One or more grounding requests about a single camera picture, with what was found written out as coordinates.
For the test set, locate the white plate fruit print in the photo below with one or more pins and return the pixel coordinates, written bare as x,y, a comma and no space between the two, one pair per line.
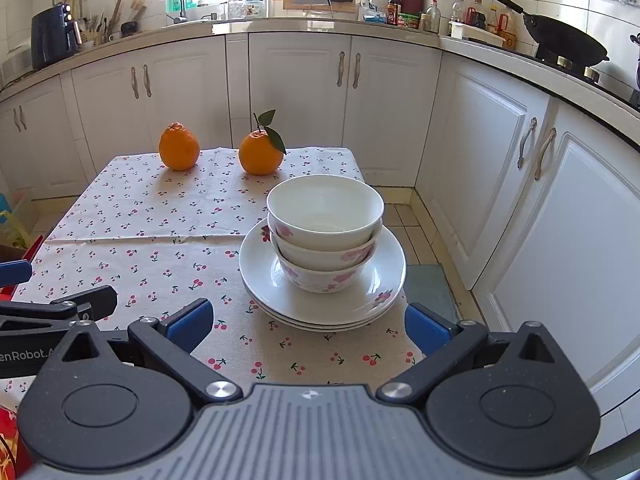
325,329
372,285
325,323

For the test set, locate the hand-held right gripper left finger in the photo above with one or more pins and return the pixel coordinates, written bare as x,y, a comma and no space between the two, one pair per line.
192,322

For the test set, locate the orange red bottle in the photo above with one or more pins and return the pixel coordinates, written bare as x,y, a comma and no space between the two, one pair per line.
508,27

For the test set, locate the glass jar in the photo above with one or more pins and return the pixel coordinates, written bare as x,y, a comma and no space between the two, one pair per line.
252,6

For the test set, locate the slim yellow oil bottle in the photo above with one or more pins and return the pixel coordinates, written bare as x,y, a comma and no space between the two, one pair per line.
493,19

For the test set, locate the dark sauce bottle red label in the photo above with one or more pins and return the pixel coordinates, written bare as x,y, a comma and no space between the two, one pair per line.
478,15

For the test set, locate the black wok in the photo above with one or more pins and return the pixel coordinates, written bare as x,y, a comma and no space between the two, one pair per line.
565,35

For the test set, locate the green dish soap bottle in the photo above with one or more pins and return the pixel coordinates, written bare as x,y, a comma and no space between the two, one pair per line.
175,4

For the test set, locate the clear oil bottle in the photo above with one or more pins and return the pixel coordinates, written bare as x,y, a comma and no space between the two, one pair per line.
457,10

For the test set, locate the orange with green leaf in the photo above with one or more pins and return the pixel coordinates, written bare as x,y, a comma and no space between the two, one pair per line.
260,152

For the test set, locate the white bowl pink flowers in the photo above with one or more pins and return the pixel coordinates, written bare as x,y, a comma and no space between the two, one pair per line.
325,210
320,259
325,280

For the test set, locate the red printed box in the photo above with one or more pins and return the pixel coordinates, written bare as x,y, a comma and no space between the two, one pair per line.
10,440

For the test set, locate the black air fryer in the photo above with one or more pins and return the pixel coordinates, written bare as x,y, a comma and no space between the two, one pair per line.
52,35

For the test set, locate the utensil rack with utensils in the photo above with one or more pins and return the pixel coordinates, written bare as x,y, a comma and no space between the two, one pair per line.
97,27

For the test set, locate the blue packet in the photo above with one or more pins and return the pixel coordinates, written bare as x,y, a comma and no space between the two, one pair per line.
372,12

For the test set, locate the small black bowl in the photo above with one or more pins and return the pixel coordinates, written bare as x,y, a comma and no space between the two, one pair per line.
129,28

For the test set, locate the blue jug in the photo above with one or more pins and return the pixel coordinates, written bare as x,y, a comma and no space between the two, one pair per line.
4,202

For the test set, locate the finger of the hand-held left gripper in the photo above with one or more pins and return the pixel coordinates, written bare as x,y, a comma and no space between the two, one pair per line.
90,302
15,272

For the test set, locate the dark soy sauce bottle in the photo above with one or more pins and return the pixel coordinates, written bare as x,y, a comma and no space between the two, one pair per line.
394,10

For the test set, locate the cherry print tablecloth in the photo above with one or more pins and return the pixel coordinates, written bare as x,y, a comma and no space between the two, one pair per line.
150,220

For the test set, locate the white tray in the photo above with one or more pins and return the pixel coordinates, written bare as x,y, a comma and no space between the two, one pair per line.
475,34

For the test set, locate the gas stove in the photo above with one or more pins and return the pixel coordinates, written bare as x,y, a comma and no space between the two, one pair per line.
575,63

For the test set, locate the grey floor mat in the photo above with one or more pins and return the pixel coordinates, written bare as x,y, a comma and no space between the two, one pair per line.
430,290

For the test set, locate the clear glass bottle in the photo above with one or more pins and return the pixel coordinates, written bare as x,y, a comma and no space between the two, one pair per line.
433,19

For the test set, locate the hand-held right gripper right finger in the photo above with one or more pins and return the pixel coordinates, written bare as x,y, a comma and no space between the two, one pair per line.
425,328

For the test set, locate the orange with knobbed top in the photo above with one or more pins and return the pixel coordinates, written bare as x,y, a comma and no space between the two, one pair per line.
179,147

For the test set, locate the yellow green bag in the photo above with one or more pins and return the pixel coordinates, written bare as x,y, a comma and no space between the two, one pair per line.
12,230

